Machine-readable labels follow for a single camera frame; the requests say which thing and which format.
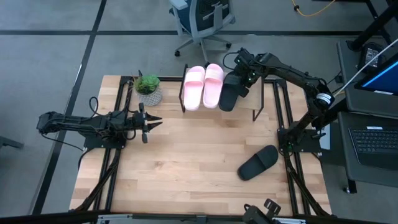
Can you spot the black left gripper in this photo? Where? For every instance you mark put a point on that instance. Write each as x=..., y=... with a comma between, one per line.
x=138, y=121

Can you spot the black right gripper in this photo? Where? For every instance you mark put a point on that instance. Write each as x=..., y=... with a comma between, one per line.
x=248, y=67

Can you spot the black rubber slide sandal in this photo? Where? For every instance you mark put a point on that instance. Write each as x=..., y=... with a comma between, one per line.
x=228, y=99
x=255, y=165

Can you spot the pink rubber slide sandal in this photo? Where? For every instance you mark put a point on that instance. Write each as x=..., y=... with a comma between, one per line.
x=213, y=93
x=193, y=96

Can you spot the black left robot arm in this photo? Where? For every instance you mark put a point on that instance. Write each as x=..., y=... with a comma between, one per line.
x=77, y=126

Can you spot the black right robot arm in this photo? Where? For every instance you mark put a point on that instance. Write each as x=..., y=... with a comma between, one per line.
x=289, y=73

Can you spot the succulent in patterned white pot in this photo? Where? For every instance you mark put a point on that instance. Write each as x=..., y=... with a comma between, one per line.
x=149, y=93

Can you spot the grey and blue office chair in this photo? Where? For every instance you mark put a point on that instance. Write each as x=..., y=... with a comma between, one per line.
x=211, y=18

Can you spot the black power adapter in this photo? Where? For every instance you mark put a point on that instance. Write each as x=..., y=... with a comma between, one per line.
x=370, y=57

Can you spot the black laptop keyboard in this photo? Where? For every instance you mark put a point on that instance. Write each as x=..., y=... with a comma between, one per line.
x=376, y=143

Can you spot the monitor with blue screen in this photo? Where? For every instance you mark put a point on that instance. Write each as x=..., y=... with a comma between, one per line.
x=385, y=77

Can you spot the dark grey furniture leg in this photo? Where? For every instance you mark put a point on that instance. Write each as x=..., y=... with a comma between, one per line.
x=9, y=142

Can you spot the wooden shelf with black frame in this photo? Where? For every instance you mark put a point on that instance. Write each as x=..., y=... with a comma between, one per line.
x=253, y=99

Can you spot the black aluminium table frame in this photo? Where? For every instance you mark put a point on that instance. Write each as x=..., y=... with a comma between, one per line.
x=169, y=78

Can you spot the silver aluminium bracket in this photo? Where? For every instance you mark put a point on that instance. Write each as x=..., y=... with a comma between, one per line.
x=115, y=219
x=292, y=221

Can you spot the black desk leg frame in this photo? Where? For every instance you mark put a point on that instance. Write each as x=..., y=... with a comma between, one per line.
x=370, y=31

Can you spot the black camera mount beam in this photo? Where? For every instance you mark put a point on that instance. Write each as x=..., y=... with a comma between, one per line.
x=46, y=219

